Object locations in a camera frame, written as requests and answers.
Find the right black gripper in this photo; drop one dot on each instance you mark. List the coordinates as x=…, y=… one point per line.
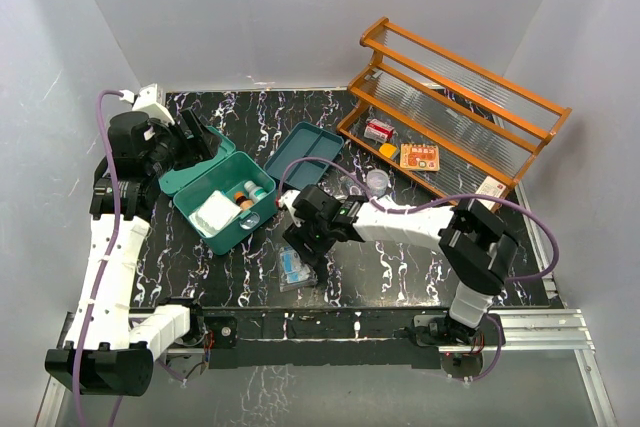
x=299, y=238

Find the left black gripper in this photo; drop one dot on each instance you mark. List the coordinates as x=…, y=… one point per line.
x=205, y=140

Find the blue white bandage packet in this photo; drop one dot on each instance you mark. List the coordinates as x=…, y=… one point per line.
x=293, y=272

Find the white gauze packet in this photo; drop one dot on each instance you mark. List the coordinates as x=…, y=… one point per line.
x=214, y=214

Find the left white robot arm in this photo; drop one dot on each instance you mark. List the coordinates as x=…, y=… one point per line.
x=102, y=354

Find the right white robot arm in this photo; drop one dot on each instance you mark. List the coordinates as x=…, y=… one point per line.
x=475, y=242

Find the green medicine kit box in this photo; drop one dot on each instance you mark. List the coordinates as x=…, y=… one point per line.
x=226, y=172

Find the white green medicine bottle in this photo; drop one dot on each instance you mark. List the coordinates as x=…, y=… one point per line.
x=255, y=191

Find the orange cap medicine bottle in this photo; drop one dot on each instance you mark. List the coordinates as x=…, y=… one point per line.
x=242, y=201

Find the red white medicine box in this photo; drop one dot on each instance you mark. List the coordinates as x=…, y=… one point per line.
x=378, y=131

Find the clear round plastic jar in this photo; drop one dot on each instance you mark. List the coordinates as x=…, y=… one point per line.
x=377, y=181

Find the yellow grey sponge block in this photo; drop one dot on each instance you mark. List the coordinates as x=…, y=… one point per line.
x=389, y=150

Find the orange spiral notepad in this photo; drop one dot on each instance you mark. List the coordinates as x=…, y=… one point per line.
x=420, y=157

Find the black front base bar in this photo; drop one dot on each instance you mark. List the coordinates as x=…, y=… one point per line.
x=349, y=336

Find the orange wooden shelf rack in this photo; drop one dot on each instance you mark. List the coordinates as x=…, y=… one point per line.
x=483, y=124

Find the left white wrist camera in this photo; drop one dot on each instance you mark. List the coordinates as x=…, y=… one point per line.
x=148, y=100

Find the aluminium frame rail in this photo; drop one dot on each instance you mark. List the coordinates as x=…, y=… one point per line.
x=527, y=330

